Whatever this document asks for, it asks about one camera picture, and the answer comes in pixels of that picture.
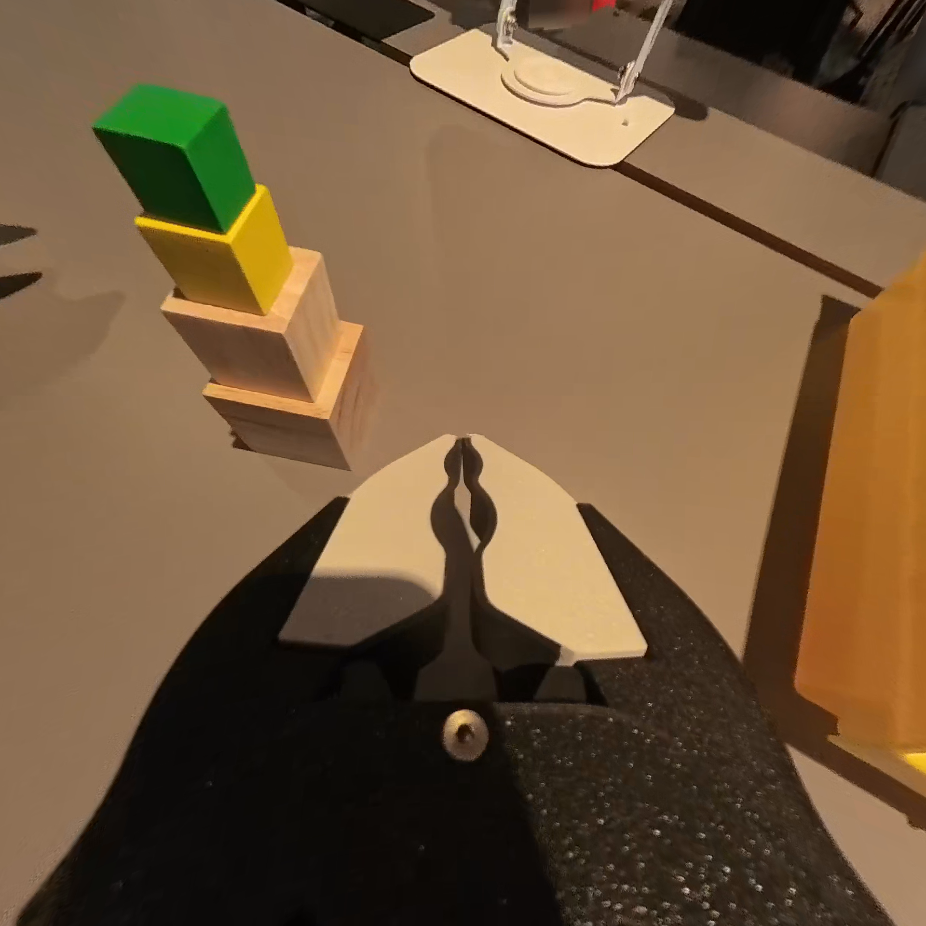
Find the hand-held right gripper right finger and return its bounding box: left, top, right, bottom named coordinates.
left=463, top=433, right=650, bottom=699

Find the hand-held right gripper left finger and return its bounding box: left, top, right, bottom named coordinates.
left=278, top=434, right=464, bottom=699

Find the large plain wooden cube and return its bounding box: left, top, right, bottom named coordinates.
left=203, top=322, right=377, bottom=471

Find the medium plain wooden cube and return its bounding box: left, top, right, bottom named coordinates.
left=161, top=248, right=341, bottom=402

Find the yellow wooden cube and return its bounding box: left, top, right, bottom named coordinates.
left=135, top=184, right=294, bottom=317

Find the green wooden cube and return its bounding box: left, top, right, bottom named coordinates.
left=92, top=83, right=258, bottom=234

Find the yellow plastic bin stack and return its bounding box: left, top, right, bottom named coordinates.
left=794, top=249, right=926, bottom=826

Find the white document stand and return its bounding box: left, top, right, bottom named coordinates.
left=409, top=0, right=677, bottom=169

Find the black desk mat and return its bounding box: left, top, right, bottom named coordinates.
left=278, top=0, right=435, bottom=41

